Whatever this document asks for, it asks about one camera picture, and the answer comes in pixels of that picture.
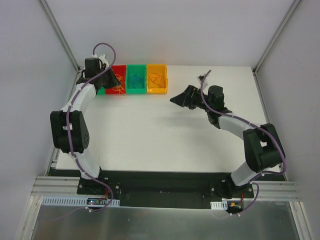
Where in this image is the red thin wire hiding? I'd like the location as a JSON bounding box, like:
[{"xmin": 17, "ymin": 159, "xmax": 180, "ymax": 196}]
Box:
[{"xmin": 149, "ymin": 72, "xmax": 166, "ymax": 89}]

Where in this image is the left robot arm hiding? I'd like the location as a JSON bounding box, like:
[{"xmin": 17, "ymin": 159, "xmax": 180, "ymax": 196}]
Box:
[{"xmin": 50, "ymin": 54, "xmax": 121, "ymax": 195}]

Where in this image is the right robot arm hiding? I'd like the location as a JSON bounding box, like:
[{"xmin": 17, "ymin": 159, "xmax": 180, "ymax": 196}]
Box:
[{"xmin": 169, "ymin": 85, "xmax": 285, "ymax": 199}]

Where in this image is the red bin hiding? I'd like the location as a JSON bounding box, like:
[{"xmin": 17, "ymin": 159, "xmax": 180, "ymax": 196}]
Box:
[{"xmin": 104, "ymin": 64, "xmax": 127, "ymax": 96}]

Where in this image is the far left green bin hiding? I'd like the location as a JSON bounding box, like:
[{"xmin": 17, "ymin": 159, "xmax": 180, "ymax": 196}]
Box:
[{"xmin": 97, "ymin": 87, "xmax": 106, "ymax": 96}]

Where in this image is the green bin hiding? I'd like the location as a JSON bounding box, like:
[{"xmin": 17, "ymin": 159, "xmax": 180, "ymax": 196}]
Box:
[
  {"xmin": 125, "ymin": 64, "xmax": 147, "ymax": 95},
  {"xmin": 97, "ymin": 87, "xmax": 106, "ymax": 96}
]

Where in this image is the orange bin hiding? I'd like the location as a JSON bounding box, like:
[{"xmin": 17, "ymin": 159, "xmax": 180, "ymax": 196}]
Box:
[{"xmin": 146, "ymin": 64, "xmax": 168, "ymax": 94}]

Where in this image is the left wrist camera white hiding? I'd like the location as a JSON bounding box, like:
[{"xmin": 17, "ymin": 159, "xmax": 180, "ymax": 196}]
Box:
[{"xmin": 92, "ymin": 53, "xmax": 109, "ymax": 67}]

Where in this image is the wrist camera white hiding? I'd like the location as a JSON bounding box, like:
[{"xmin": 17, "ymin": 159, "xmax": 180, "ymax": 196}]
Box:
[
  {"xmin": 92, "ymin": 53, "xmax": 109, "ymax": 67},
  {"xmin": 197, "ymin": 73, "xmax": 209, "ymax": 92}
]

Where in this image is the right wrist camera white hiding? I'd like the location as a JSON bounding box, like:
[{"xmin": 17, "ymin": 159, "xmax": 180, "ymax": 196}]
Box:
[{"xmin": 197, "ymin": 73, "xmax": 209, "ymax": 92}]

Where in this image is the left aluminium frame post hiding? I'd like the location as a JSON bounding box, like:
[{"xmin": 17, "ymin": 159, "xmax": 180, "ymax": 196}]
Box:
[{"xmin": 37, "ymin": 0, "xmax": 81, "ymax": 72}]

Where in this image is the aluminium frame post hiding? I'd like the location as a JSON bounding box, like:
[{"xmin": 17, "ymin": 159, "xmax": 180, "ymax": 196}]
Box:
[
  {"xmin": 252, "ymin": 0, "xmax": 303, "ymax": 76},
  {"xmin": 37, "ymin": 0, "xmax": 81, "ymax": 72}
]

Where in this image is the right aluminium frame post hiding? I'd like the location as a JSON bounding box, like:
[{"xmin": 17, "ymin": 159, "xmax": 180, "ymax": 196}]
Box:
[{"xmin": 252, "ymin": 0, "xmax": 303, "ymax": 76}]

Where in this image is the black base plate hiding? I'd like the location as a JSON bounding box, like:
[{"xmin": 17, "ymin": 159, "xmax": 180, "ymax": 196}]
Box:
[{"xmin": 76, "ymin": 169, "xmax": 260, "ymax": 208}]

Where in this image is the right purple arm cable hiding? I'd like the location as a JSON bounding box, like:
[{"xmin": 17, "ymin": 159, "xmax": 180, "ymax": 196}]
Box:
[{"xmin": 199, "ymin": 69, "xmax": 287, "ymax": 220}]

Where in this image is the right white cable duct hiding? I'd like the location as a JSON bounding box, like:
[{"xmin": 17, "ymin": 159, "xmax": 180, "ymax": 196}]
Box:
[{"xmin": 210, "ymin": 200, "xmax": 228, "ymax": 211}]

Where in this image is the white cable duct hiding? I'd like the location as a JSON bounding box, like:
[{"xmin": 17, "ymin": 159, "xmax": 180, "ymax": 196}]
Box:
[
  {"xmin": 42, "ymin": 196, "xmax": 120, "ymax": 208},
  {"xmin": 210, "ymin": 200, "xmax": 228, "ymax": 211}
]

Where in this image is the left white cable duct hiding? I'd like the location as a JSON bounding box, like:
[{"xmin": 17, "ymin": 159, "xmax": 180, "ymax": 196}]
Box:
[{"xmin": 42, "ymin": 196, "xmax": 120, "ymax": 208}]

